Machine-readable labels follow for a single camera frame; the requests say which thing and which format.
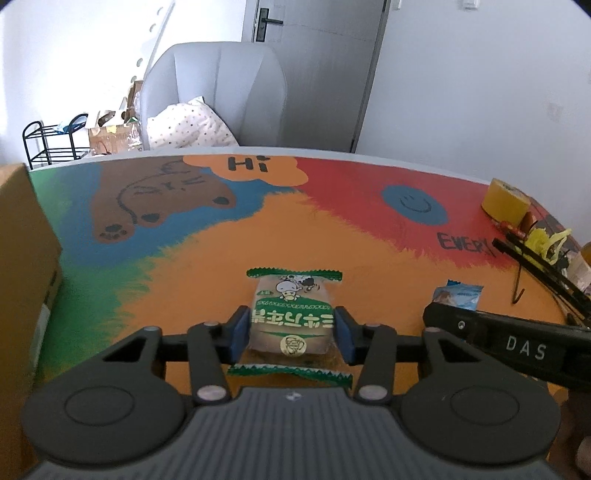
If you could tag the thin dark rod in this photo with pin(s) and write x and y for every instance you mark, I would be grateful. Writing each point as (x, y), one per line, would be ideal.
(517, 286)

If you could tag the white foam board with holes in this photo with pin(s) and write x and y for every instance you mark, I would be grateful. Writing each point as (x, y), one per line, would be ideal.
(157, 41)

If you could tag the blue white snack packet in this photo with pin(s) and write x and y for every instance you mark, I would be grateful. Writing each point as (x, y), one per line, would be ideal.
(461, 295)

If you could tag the yellow tape roll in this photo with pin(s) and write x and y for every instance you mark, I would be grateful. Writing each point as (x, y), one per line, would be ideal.
(503, 201)

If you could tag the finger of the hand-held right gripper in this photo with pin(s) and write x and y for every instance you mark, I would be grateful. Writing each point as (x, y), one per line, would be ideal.
(452, 323)

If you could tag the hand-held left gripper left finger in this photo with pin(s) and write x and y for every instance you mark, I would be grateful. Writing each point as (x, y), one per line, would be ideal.
(240, 336)

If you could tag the cluttered brown cardboard box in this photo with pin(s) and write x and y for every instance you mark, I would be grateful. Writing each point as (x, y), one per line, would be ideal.
(115, 138)

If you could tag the white dotted pillow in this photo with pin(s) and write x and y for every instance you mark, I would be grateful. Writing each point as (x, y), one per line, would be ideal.
(184, 124)

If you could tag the black folded metal bars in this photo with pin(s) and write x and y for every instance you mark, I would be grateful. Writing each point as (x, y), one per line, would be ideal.
(540, 267)

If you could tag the green white cake packet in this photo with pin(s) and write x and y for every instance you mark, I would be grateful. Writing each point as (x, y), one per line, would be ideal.
(288, 309)

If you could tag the colourful printed table mat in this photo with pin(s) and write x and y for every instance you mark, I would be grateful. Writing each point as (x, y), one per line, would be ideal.
(207, 277)

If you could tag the blue white item on rack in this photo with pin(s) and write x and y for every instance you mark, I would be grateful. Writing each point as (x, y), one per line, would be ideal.
(71, 125)

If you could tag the grey door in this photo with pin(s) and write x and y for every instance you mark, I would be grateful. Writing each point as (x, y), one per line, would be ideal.
(323, 69)

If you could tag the grey armchair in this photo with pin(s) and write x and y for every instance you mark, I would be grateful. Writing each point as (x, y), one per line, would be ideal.
(221, 83)

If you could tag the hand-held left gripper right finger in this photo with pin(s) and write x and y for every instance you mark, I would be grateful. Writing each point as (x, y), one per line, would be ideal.
(345, 336)

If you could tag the black shoe rack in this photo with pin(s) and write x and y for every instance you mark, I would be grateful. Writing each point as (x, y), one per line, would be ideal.
(34, 138)

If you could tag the yellow plastic item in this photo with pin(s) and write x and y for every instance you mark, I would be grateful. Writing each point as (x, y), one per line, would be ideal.
(547, 242)

